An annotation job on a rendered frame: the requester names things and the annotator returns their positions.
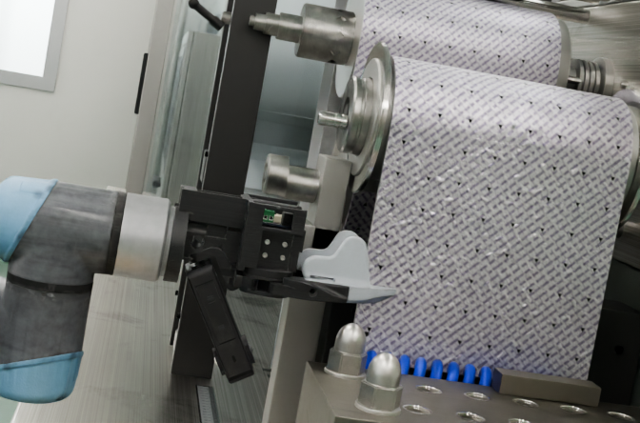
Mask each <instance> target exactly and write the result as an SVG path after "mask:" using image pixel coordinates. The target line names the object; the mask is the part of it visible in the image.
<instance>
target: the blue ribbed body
mask: <svg viewBox="0 0 640 423"><path fill-rule="evenodd" d="M367 355H368V359H367V364H366V369H367V368H368V367H369V364H370V362H371V360H372V359H373V358H374V357H375V356H376V355H377V353H376V351H374V350H369V351H367ZM398 361H399V363H400V366H401V374H409V375H416V376H423V377H429V378H436V379H443V380H449V381H456V382H464V383H471V384H477V385H484V386H491V382H492V373H491V369H490V367H487V366H484V367H482V368H481V370H480V372H479V375H478V376H475V375H476V370H475V367H474V366H473V365H472V364H467V365H466V366H465V368H464V370H463V374H459V371H460V369H459V364H457V363H456V362H453V361H452V362H450V363H449V365H448V367H447V372H446V373H445V372H443V362H442V361H441V360H440V359H435V360H433V361H432V363H431V366H430V370H427V361H426V359H425V358H424V357H420V356H419V357H418V358H416V360H415V363H414V368H412V367H410V358H409V357H408V356H407V355H406V354H402V355H401V356H400V357H399V360H398Z"/></svg>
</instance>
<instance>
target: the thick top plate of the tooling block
mask: <svg viewBox="0 0 640 423"><path fill-rule="evenodd" d="M327 365H328V363H321V362H314V361H307V364H306V368H305V374H304V379H303V385H302V390H301V395H300V400H299V406H298V411H297V416H296V421H295V423H640V407H633V406H627V405H620V404H612V403H606V402H599V403H598V407H592V406H585V405H578V404H571V403H565V402H558V401H550V400H544V399H537V398H530V397H524V396H516V395H509V394H502V393H499V392H498V391H496V390H495V389H494V388H493V387H491V386H484V385H477V384H471V383H464V382H456V381H449V380H443V379H436V378H429V377H423V376H416V375H409V374H401V379H400V385H402V387H403V391H402V396H401V401H400V406H399V408H400V409H401V413H400V414H399V415H397V416H382V415H377V414H372V413H366V412H364V411H361V410H359V409H358V408H356V407H355V405H354V404H355V400H356V399H358V395H359V391H360V385H361V381H362V380H348V379H343V378H338V377H335V376H332V375H329V374H327V373H325V371H324V369H325V367H326V366H327Z"/></svg>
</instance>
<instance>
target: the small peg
mask: <svg viewBox="0 0 640 423"><path fill-rule="evenodd" d="M348 123H349V117H348V116H347V115H346V114H343V115H342V114H340V113H333V112H330V111H329V112H326V111H319V113H318V117H317V124H318V125H321V126H324V125H325V126H327V127H334V128H337V129H338V128H340V129H342V130H345V129H346V127H347V126H348Z"/></svg>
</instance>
